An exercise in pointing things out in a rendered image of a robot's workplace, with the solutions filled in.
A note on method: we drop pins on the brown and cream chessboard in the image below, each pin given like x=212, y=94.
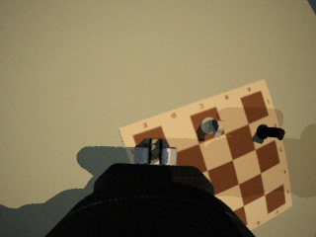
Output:
x=249, y=174

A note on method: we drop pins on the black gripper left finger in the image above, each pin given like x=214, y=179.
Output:
x=142, y=154

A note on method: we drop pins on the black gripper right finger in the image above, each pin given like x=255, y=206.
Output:
x=167, y=155

